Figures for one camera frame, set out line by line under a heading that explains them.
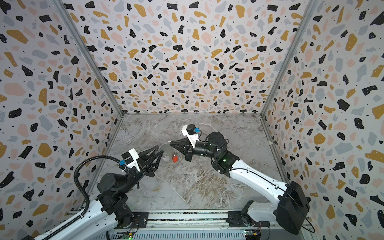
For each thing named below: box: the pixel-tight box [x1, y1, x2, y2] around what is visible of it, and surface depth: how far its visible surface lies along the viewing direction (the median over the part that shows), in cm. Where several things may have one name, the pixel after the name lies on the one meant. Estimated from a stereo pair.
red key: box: [173, 152, 178, 163], surface depth 69 cm
